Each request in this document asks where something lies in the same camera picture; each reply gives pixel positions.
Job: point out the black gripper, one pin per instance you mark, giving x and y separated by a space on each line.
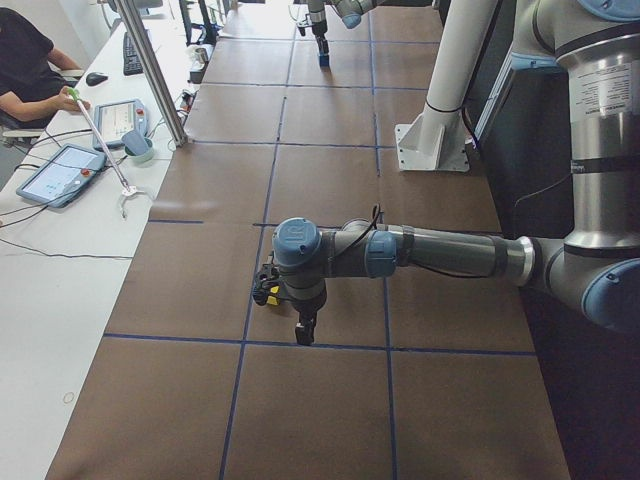
306 306
318 28

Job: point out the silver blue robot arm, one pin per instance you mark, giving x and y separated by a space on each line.
594 269
350 12

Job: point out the small metal cup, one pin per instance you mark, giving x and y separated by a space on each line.
201 55

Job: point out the black keyboard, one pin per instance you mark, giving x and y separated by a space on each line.
132 64

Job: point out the mint bowl with blue cup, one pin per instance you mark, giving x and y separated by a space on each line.
137 147

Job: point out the long reacher grabber stick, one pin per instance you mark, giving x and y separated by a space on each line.
129 191

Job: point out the far blue teach pendant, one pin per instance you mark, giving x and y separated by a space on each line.
115 119

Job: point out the blue teach pendant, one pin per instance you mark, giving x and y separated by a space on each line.
63 177
115 119

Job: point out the black computer mouse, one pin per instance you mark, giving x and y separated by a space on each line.
95 78

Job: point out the near blue teach pendant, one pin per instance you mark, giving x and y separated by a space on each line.
63 177

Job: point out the seated person black shirt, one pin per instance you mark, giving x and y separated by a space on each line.
32 88

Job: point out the white mast base bracket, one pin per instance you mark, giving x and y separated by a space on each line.
434 141

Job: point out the aluminium frame post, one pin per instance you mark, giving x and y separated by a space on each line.
156 45

